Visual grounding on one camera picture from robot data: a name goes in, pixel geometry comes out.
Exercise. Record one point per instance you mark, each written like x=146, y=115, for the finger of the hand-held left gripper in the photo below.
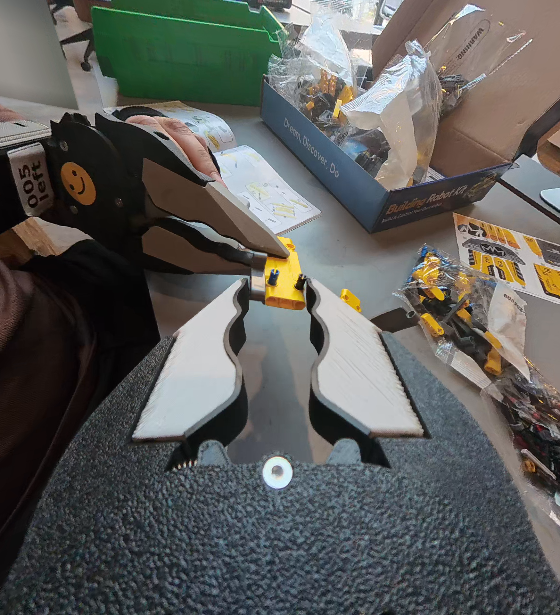
x=203, y=206
x=174, y=250

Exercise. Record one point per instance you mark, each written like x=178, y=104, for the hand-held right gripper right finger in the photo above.
x=361, y=374

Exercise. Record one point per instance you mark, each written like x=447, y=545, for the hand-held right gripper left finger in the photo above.
x=198, y=370

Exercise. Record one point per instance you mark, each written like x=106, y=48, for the yellow panel with pins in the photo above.
x=351, y=300

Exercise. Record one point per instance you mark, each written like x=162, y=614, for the yellow panel with grey beam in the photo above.
x=285, y=288

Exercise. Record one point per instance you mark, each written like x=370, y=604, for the grey desk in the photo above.
x=357, y=250

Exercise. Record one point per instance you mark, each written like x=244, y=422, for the person's left hand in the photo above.
x=188, y=144

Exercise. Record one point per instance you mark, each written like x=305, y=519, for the grey curved panel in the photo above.
x=390, y=321

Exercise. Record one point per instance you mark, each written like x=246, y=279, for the instruction booklet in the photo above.
x=261, y=182

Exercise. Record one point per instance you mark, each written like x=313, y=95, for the black office chair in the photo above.
x=86, y=65

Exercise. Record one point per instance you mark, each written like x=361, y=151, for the bag of yellow grey parts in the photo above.
x=453, y=307

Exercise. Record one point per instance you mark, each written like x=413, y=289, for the green plastic bin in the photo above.
x=179, y=62
x=188, y=5

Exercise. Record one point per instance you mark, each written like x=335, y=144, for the blue cardboard kit box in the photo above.
x=337, y=192

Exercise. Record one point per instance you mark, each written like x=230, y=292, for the person's brown clothing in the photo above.
x=20, y=360

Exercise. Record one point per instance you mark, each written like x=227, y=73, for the yellow black sticker sheet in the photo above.
x=501, y=245

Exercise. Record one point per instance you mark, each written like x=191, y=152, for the bag of black red parts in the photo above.
x=544, y=432

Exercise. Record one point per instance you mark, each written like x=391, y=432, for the clear bag of yellow parts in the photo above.
x=318, y=48

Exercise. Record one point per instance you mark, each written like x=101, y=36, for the crumpled clear plastic bag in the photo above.
x=395, y=120

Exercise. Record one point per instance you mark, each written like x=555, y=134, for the black flat board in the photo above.
x=520, y=182

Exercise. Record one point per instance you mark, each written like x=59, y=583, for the clear bag with black print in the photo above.
x=472, y=53

